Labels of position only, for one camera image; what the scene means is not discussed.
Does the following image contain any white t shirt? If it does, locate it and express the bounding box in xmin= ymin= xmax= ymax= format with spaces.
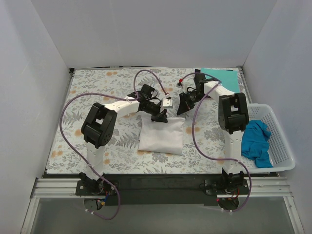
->
xmin=138 ymin=116 xmax=185 ymax=155

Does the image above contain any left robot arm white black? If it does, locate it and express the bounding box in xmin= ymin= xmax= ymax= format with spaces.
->
xmin=79 ymin=84 xmax=173 ymax=194

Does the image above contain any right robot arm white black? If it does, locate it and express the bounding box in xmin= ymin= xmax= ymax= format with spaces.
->
xmin=177 ymin=69 xmax=249 ymax=193

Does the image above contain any floral patterned table mat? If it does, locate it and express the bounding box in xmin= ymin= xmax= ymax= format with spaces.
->
xmin=46 ymin=68 xmax=225 ymax=175

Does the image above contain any folded teal t shirt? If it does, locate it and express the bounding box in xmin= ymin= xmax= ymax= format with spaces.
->
xmin=200 ymin=68 xmax=240 ymax=93

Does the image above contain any blue t shirt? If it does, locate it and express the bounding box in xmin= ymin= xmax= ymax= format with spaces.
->
xmin=241 ymin=120 xmax=273 ymax=168

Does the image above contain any white plastic basket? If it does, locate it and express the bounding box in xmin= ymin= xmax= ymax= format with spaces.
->
xmin=242 ymin=103 xmax=295 ymax=174

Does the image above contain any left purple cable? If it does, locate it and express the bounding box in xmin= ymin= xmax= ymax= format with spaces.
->
xmin=59 ymin=69 xmax=171 ymax=221

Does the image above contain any purple cable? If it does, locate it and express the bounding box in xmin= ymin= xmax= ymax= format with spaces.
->
xmin=59 ymin=69 xmax=171 ymax=221
xmin=179 ymin=73 xmax=253 ymax=215

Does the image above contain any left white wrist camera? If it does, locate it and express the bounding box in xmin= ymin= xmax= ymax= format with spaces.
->
xmin=161 ymin=98 xmax=173 ymax=110

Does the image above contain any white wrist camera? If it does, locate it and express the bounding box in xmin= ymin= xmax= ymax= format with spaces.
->
xmin=176 ymin=81 xmax=195 ymax=93
xmin=161 ymin=98 xmax=173 ymax=110

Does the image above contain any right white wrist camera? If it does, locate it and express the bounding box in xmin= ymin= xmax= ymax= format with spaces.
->
xmin=176 ymin=81 xmax=195 ymax=93

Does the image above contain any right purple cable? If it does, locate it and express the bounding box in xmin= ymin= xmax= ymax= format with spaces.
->
xmin=179 ymin=73 xmax=253 ymax=215

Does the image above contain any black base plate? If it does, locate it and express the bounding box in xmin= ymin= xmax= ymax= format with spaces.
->
xmin=75 ymin=174 xmax=234 ymax=206

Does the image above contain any aluminium frame rail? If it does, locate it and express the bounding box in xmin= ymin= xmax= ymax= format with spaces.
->
xmin=30 ymin=177 xmax=293 ymax=198

